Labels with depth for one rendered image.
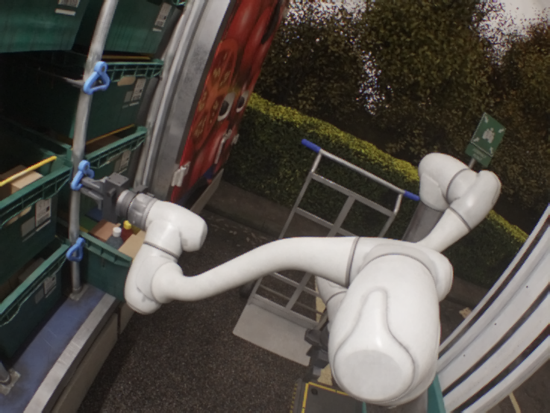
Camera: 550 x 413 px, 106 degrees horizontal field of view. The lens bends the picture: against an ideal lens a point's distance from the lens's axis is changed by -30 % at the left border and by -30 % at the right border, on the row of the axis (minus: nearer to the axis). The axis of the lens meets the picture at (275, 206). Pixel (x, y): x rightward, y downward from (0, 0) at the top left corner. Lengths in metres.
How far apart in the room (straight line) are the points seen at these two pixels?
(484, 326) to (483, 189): 0.47
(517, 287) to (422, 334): 0.75
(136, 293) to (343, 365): 0.52
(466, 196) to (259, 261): 0.62
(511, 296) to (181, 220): 1.02
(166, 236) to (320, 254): 0.38
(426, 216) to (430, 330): 0.74
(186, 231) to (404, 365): 0.58
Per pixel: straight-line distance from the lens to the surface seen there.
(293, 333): 2.22
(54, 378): 1.03
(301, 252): 0.56
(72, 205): 0.95
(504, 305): 1.10
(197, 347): 1.90
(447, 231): 0.92
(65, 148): 0.95
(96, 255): 1.09
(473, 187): 0.94
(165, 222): 0.75
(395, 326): 0.32
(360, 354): 0.32
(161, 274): 0.70
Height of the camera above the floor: 1.56
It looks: 25 degrees down
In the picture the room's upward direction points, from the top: 24 degrees clockwise
